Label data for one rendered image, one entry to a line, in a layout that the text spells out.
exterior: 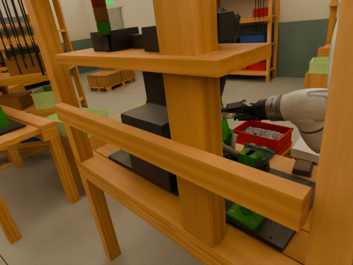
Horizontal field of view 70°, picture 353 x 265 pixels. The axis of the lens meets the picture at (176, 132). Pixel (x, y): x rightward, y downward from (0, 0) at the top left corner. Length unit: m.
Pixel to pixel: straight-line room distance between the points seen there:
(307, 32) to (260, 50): 5.94
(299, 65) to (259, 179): 6.21
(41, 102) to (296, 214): 3.49
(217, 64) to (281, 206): 0.33
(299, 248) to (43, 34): 1.46
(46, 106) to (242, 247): 3.24
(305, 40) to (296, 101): 5.82
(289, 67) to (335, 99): 6.33
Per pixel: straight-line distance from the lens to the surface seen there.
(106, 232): 2.04
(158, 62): 0.69
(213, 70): 0.57
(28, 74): 3.73
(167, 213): 1.13
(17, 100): 3.97
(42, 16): 1.53
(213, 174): 0.68
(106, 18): 1.03
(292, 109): 0.87
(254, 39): 6.40
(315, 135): 0.95
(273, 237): 1.01
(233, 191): 0.67
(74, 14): 11.30
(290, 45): 6.76
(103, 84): 7.25
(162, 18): 0.72
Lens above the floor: 1.63
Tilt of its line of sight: 24 degrees down
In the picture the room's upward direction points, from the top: 7 degrees counter-clockwise
